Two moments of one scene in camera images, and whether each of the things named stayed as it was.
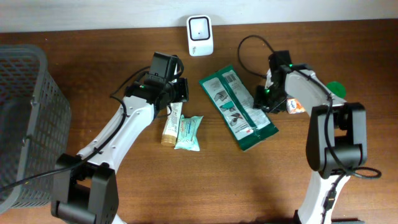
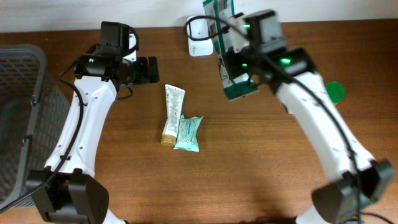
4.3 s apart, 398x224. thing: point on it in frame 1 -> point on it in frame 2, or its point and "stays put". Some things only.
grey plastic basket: [35, 126] stays put
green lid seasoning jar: [337, 88] stays put
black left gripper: [181, 90] -> [152, 69]
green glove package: [234, 107] -> [218, 13]
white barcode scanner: [200, 35] stays put
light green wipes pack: [187, 137] stays put
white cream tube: [170, 132] stays put
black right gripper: [257, 102] -> [235, 67]
